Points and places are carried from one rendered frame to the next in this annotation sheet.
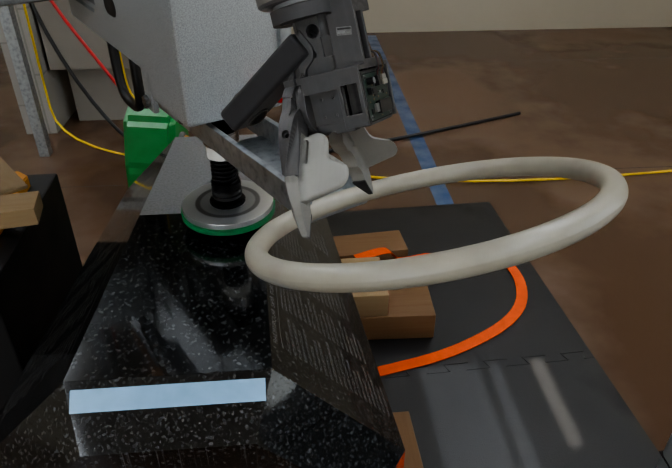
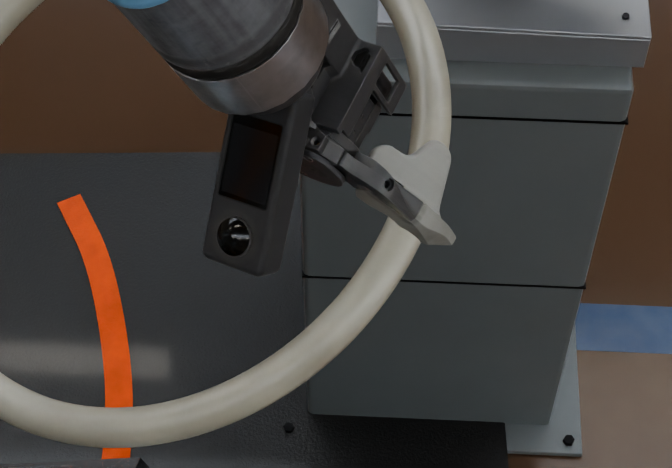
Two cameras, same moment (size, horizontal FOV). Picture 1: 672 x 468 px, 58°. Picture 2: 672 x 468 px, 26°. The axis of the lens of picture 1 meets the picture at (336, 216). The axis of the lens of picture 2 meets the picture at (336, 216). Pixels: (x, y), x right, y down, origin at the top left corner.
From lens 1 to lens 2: 0.90 m
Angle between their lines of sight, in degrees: 61
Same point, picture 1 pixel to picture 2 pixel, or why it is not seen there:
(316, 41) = not seen: hidden behind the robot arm
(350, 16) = (333, 10)
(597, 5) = not seen: outside the picture
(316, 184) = (432, 188)
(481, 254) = (443, 86)
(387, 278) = not seen: hidden behind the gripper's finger
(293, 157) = (402, 194)
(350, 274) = (410, 241)
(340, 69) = (371, 67)
